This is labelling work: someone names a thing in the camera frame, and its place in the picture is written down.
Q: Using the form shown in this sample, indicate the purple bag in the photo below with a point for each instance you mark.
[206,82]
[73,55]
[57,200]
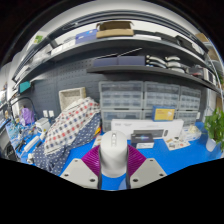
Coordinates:
[27,116]

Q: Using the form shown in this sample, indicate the red blue checkered cloth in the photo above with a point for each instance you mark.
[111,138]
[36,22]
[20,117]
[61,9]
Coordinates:
[71,125]

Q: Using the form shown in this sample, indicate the white power strip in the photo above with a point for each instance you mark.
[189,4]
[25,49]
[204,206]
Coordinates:
[32,144]

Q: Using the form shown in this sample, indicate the navy polka dot cloth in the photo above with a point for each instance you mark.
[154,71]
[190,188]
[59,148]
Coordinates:
[53,158]

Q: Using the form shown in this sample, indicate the long white keyboard box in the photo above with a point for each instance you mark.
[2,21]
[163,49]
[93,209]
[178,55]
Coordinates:
[146,125]

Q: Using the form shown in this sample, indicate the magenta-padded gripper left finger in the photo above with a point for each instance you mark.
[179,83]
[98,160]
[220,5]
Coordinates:
[78,171]

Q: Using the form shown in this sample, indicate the white wicker basket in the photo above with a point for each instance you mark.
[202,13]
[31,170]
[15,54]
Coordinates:
[71,96]

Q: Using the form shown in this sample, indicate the green potted plant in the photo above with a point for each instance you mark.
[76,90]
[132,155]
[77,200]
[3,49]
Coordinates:
[215,128]

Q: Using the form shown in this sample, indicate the clear plastic drawer cabinet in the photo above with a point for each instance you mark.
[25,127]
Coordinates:
[190,100]
[161,95]
[121,96]

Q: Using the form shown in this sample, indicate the small white carton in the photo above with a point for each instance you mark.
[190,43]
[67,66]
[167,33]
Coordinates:
[191,135]

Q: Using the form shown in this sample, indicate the white computer mouse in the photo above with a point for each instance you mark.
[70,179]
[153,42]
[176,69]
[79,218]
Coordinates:
[113,155]

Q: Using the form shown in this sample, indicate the small white charger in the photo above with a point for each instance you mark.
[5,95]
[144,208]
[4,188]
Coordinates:
[30,159]

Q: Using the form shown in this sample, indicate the small black box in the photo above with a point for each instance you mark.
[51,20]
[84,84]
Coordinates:
[142,138]

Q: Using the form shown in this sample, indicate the white device with blue screen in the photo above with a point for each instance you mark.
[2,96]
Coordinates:
[42,125]

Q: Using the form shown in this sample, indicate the yellow flat box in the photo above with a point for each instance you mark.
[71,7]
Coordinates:
[163,114]

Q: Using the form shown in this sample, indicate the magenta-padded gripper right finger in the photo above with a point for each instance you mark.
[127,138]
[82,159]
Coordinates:
[148,171]

